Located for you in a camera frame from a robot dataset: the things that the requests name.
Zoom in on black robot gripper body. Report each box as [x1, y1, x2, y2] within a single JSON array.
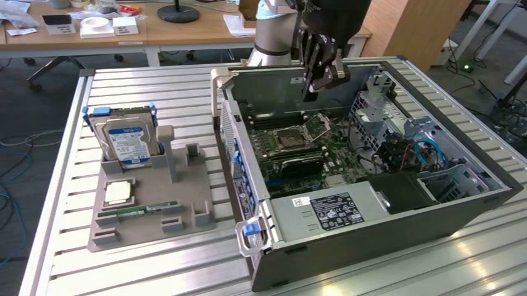
[[303, 0, 370, 47]]

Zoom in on black graphics card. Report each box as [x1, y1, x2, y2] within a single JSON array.
[[270, 155, 327, 180]]

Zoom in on metal socket cover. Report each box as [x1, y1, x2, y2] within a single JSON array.
[[303, 113, 332, 142]]

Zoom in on silver perforated disk bay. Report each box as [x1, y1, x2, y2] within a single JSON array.
[[350, 72, 412, 155]]

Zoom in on brown cardboard box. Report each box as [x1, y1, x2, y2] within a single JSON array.
[[240, 0, 259, 21]]

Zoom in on white paper stack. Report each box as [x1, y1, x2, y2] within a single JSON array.
[[223, 14, 258, 38]]

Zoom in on wooden cabinet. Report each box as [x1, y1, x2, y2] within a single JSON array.
[[362, 0, 472, 72]]

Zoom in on CPU socket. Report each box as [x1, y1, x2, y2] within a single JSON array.
[[275, 126, 314, 149]]

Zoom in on green motherboard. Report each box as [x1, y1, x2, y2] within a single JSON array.
[[238, 101, 371, 198]]

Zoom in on white small box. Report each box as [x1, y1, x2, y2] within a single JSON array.
[[439, 39, 460, 67]]

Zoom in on wooden office desk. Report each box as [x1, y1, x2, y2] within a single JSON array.
[[0, 0, 374, 59]]

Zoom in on blue card retention clip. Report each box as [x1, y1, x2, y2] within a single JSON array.
[[231, 147, 250, 187]]

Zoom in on black round lamp base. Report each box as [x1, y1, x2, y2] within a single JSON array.
[[158, 0, 202, 23]]

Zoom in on black fan shroud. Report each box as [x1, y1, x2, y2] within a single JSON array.
[[367, 171, 440, 215]]

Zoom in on black tripod stand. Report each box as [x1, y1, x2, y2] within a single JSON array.
[[476, 70, 527, 124]]

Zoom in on white cube box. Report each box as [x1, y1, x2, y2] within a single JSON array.
[[111, 16, 139, 36]]

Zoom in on grey power supply unit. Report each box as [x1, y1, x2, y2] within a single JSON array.
[[270, 181, 391, 243]]

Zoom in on white flat box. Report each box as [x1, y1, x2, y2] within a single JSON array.
[[79, 26, 116, 39]]

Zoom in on hard disk in blue caddy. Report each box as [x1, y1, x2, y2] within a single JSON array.
[[80, 104, 160, 170]]

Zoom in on dark grey PC case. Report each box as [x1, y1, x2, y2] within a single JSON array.
[[210, 60, 524, 293]]

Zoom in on white tape roll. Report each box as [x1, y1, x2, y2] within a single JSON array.
[[80, 17, 110, 31]]

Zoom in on white box with black lid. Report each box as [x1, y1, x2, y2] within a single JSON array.
[[42, 14, 78, 35]]

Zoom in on grey printed parts rack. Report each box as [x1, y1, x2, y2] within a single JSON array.
[[87, 125, 218, 253]]

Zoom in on silver CPU chip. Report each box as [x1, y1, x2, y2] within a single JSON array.
[[103, 181, 134, 207]]

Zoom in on green RAM stick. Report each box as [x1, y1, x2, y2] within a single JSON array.
[[98, 200, 178, 216]]

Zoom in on black office chair base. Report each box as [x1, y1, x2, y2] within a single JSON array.
[[24, 54, 124, 90]]

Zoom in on clear plastic bag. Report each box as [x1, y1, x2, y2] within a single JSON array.
[[0, 0, 42, 28]]

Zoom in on blue data wire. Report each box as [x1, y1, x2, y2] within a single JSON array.
[[414, 138, 448, 172]]

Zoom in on white desk frame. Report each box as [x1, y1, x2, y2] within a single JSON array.
[[452, 0, 527, 86]]

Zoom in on silver disk bay bracket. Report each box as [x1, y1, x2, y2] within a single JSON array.
[[418, 163, 502, 203]]

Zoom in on white thin cable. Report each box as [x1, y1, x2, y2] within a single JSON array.
[[0, 129, 63, 147]]

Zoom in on blue network cable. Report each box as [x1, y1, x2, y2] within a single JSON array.
[[0, 144, 34, 266]]

